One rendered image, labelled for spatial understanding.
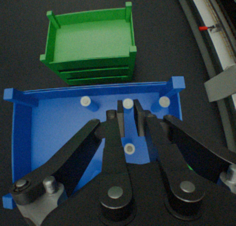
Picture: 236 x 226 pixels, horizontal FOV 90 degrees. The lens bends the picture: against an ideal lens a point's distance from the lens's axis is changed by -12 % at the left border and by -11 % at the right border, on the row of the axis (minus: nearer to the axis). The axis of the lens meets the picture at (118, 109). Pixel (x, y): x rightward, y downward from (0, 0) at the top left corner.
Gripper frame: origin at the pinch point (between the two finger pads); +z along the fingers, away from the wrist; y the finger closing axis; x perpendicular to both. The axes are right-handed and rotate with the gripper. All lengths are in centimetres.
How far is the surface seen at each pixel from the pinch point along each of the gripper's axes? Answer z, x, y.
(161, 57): 50, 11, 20
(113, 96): 9.7, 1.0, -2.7
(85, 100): 2.9, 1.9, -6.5
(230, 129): 31, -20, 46
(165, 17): 61, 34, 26
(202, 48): 50, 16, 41
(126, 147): 0.0, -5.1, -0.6
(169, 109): 7.7, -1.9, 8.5
